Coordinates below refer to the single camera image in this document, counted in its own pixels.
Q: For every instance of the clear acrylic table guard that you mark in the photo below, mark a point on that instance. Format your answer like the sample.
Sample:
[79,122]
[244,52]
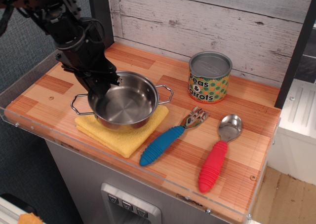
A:
[171,183]

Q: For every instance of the blue handled fork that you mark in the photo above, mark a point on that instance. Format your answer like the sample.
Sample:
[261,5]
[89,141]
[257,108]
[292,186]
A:
[156,148]

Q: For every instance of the stainless steel pot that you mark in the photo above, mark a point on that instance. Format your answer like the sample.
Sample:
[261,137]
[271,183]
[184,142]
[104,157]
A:
[129,105]

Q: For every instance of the white cabinet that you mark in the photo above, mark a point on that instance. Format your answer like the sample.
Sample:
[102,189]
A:
[293,150]

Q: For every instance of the dark left frame post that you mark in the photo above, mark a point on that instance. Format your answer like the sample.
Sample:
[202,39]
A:
[100,9]

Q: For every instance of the peas and carrots can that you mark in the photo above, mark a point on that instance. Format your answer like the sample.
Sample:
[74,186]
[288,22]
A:
[209,75]

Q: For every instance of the dark right frame post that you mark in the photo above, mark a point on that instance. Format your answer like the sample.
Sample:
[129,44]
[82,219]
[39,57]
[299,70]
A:
[297,54]

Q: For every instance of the red handled spoon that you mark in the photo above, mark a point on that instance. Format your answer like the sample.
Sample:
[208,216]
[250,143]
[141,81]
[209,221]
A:
[229,129]

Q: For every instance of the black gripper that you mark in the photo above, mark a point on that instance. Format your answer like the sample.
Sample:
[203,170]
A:
[87,61]

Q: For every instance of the yellow folded cloth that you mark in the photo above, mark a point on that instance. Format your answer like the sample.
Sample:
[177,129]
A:
[123,143]

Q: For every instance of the silver dispenser panel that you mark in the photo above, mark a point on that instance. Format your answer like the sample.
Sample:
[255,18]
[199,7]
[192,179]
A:
[124,208]

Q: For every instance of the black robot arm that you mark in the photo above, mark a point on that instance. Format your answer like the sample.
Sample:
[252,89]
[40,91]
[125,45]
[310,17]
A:
[80,40]

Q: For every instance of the dark frame post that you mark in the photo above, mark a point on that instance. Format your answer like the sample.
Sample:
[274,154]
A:
[100,9]
[297,54]

